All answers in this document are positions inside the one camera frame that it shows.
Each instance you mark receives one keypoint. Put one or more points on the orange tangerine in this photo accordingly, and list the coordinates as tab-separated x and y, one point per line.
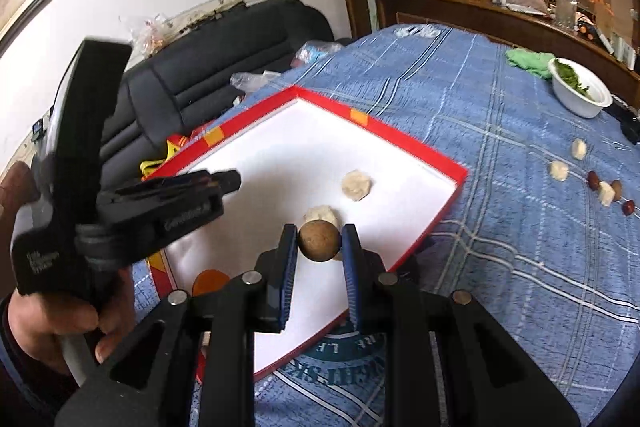
210	282

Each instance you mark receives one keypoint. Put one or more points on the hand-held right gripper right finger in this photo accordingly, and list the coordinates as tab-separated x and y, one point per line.
352	287

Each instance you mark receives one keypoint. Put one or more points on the green leafy vegetables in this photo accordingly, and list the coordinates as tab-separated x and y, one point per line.
570	77

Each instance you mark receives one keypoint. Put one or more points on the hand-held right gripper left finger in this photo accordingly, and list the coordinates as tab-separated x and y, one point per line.
287	277

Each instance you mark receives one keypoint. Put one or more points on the person's left hand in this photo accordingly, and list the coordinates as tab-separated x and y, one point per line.
55	322

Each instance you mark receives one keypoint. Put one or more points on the clear plastic bag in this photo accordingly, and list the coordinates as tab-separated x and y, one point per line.
255	82
150	32

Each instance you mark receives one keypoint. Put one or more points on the clear glass pitcher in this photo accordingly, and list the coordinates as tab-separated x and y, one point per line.
566	7

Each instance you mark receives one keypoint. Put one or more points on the green cloth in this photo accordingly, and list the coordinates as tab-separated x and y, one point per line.
530	59

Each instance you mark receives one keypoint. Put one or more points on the black sofa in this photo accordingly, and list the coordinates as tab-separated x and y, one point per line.
200	72

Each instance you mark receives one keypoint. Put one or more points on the black power adapter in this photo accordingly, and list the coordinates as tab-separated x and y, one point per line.
627	122

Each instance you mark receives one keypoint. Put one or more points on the white bowl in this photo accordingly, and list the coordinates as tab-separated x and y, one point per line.
582	104

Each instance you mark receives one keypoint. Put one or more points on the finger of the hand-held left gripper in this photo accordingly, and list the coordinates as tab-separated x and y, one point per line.
175	182
230	183

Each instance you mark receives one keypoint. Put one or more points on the blue white plastic packet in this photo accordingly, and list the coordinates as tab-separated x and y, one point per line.
315	53

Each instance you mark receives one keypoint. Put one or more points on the brown longan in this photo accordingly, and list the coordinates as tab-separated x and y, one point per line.
618	188
320	241

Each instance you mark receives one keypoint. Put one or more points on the red jujube date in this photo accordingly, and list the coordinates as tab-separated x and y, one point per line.
628	207
593	179

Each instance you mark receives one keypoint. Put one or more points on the red cardboard box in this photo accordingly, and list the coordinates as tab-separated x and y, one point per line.
280	147

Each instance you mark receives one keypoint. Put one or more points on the white food chunk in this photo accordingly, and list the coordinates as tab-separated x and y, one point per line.
606	193
579	149
322	214
558	170
356	185

